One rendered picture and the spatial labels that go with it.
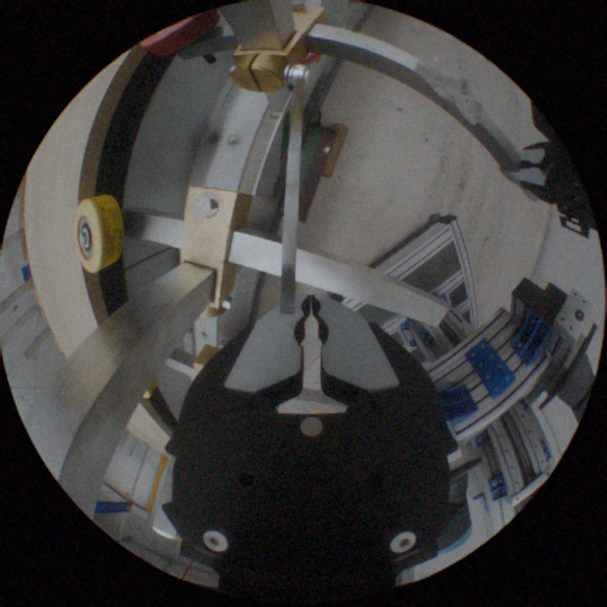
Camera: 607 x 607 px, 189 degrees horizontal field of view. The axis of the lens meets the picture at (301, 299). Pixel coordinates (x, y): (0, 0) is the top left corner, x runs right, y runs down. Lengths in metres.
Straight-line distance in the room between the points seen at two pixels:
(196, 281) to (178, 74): 0.37
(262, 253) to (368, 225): 0.92
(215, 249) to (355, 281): 0.13
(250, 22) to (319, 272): 0.23
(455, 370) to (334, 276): 0.52
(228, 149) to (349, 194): 0.73
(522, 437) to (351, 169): 1.28
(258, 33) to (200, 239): 0.19
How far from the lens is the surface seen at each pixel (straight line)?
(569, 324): 0.59
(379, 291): 0.19
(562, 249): 2.90
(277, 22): 0.18
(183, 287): 0.15
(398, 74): 0.24
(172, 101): 0.41
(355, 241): 1.05
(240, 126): 0.45
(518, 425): 0.72
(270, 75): 0.19
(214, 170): 0.44
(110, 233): 0.21
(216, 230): 0.17
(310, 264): 0.17
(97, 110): 0.29
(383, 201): 1.08
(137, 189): 0.37
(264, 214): 0.31
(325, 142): 0.32
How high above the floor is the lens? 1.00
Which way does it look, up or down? 61 degrees down
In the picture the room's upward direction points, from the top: 176 degrees counter-clockwise
